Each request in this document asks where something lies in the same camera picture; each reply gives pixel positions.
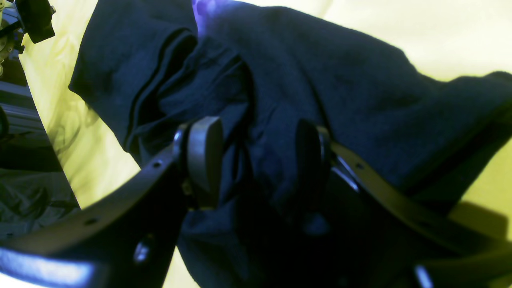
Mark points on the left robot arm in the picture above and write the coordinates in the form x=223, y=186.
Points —
x=34, y=18

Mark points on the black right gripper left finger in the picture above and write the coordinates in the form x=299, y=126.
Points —
x=127, y=239

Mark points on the yellow table cloth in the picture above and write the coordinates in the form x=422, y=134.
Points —
x=443, y=38

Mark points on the black T-shirt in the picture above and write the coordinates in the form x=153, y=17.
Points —
x=272, y=74

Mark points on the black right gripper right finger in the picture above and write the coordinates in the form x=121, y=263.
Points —
x=400, y=208

